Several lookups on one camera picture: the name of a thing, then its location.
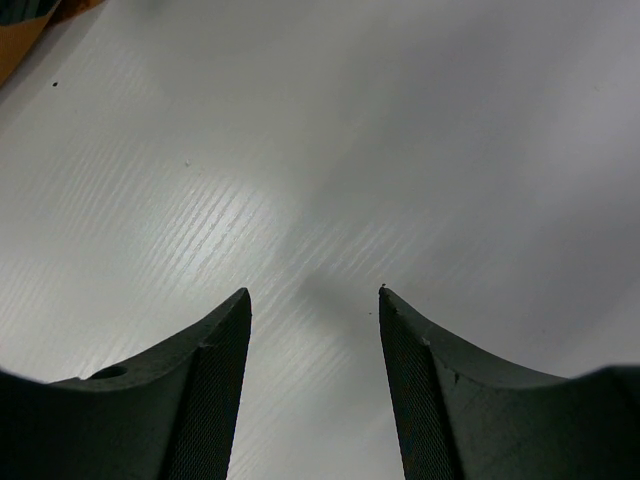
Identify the orange-brown cloth napkin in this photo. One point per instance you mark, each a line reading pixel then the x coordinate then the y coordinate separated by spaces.
pixel 23 22

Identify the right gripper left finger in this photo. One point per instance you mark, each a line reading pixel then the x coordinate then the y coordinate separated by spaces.
pixel 169 412

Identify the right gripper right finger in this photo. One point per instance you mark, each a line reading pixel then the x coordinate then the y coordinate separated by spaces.
pixel 464 413

